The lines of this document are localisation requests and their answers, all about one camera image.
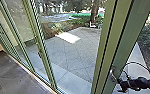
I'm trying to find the metal lever door handle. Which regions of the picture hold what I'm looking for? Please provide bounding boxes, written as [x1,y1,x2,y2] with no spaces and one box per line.
[109,65,122,85]

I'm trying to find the white garden chair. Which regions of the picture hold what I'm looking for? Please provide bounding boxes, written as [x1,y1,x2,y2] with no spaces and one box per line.
[88,20,98,30]

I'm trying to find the brown tree trunk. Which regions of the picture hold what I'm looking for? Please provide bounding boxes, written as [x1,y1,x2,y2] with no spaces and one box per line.
[90,0,102,25]

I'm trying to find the low brown green hedge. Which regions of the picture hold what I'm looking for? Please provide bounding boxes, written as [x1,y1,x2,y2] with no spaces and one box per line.
[42,17,92,40]

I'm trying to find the green door frame post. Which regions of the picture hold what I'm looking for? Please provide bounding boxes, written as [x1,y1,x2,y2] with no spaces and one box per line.
[90,0,129,94]

